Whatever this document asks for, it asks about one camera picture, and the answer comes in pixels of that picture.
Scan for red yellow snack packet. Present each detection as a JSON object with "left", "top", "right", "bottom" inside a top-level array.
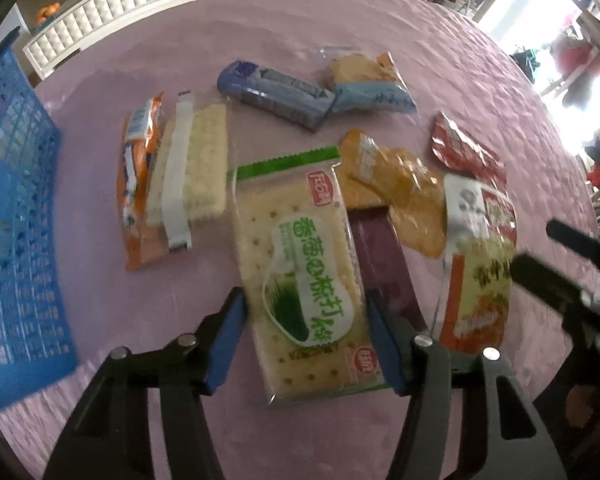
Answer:
[{"left": 432, "top": 175, "right": 518, "bottom": 356}]

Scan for white tufted TV cabinet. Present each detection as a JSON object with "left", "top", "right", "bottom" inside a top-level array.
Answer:
[{"left": 22, "top": 0, "right": 321, "bottom": 81}]

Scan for purple tube snack packet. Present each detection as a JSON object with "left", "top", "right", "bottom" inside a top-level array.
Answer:
[{"left": 217, "top": 60, "right": 337, "bottom": 132}]

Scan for dark purple snack packet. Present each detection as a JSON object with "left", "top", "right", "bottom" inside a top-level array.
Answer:
[{"left": 347, "top": 205, "right": 428, "bottom": 333}]

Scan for clear packet orange crackers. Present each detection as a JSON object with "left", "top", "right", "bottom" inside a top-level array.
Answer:
[{"left": 316, "top": 47, "right": 417, "bottom": 116}]

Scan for white banded cracker packet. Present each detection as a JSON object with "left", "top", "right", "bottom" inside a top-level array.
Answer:
[{"left": 145, "top": 91, "right": 229, "bottom": 251}]

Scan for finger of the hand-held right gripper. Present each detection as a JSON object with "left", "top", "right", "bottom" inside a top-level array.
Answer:
[
  {"left": 509, "top": 252, "right": 600, "bottom": 313},
  {"left": 546, "top": 218, "right": 600, "bottom": 281}
]

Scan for red garment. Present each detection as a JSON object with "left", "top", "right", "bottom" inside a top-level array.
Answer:
[{"left": 550, "top": 32, "right": 600, "bottom": 78}]

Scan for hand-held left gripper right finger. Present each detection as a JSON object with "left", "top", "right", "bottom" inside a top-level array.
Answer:
[{"left": 364, "top": 289, "right": 568, "bottom": 480}]

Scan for blue plastic basket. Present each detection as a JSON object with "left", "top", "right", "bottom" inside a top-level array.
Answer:
[{"left": 0, "top": 47, "right": 78, "bottom": 416}]

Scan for green cracker packet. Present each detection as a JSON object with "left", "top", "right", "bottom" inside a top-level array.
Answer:
[{"left": 228, "top": 146, "right": 396, "bottom": 406}]

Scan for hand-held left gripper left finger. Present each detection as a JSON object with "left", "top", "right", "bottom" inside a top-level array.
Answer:
[{"left": 42, "top": 287, "right": 248, "bottom": 480}]

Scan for orange yellow cracker packet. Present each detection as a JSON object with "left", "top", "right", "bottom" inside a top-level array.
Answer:
[{"left": 337, "top": 129, "right": 448, "bottom": 260}]

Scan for orange snack packet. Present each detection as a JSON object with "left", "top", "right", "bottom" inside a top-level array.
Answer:
[{"left": 120, "top": 92, "right": 166, "bottom": 273}]

